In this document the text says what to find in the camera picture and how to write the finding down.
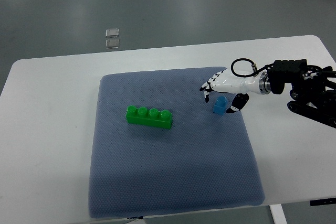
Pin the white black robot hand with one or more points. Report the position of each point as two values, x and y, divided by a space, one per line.
240 84

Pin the small blue block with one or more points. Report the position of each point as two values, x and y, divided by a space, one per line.
220 105

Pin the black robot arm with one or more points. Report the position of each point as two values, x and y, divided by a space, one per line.
312 88

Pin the long green block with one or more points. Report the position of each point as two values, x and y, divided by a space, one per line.
149 117

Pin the blue-grey fabric mat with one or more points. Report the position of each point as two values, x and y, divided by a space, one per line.
205 161

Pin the lower clear floor plate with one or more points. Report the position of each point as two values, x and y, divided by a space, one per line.
112 43

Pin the clear floor plate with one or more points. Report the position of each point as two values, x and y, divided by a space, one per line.
112 32
112 43

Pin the upper clear floor plate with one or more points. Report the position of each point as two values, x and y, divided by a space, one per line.
112 32

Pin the white table leg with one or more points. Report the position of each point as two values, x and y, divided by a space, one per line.
278 214

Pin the black table control panel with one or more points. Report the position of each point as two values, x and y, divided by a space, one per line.
322 202

